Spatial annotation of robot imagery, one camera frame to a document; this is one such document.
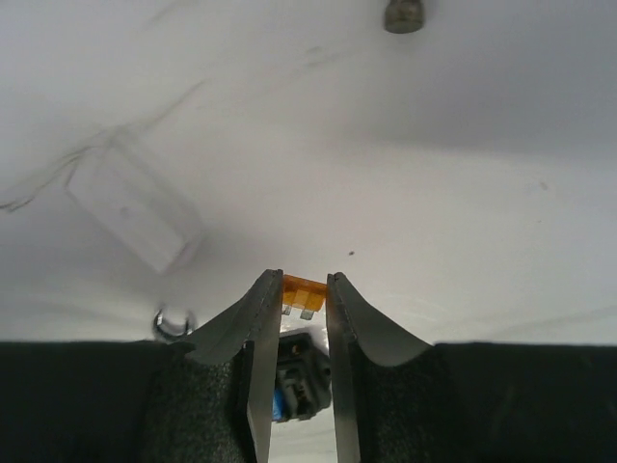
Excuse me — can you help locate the orange blade fuse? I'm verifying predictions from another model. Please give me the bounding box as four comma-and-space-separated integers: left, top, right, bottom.
282, 275, 327, 320

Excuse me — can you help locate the claw hammer black handle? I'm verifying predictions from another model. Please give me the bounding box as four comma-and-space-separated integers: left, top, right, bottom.
384, 0, 425, 34

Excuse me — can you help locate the silver open-end wrench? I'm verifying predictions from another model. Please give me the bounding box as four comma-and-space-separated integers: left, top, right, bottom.
151, 304, 197, 342

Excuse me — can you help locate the blue blade fuse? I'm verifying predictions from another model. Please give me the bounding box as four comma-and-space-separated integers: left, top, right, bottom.
272, 389, 286, 422

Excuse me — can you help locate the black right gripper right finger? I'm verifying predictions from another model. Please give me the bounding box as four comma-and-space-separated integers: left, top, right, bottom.
326, 272, 431, 462

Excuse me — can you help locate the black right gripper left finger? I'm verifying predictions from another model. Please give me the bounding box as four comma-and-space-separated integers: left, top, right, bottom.
186, 269, 283, 462

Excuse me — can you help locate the black fuse box base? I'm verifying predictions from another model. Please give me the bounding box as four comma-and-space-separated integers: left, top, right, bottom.
274, 330, 332, 422

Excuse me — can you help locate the clear plastic fuse box cover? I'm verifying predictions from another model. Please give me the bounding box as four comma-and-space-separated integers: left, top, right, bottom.
66, 140, 204, 275

